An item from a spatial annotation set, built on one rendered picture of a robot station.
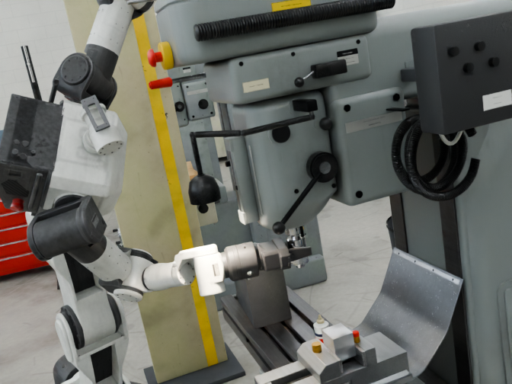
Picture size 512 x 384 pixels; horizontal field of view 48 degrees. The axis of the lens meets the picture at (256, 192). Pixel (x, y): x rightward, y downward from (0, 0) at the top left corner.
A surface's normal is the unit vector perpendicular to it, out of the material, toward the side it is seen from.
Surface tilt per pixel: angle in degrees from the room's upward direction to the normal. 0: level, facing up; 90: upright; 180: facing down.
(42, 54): 90
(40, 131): 58
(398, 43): 90
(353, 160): 90
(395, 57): 90
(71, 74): 63
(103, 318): 81
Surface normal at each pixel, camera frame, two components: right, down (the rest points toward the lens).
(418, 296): -0.91, -0.22
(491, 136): -0.17, -0.06
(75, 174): 0.43, -0.43
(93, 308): 0.58, -0.07
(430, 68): -0.93, 0.24
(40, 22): 0.33, 0.17
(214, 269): 0.11, -0.08
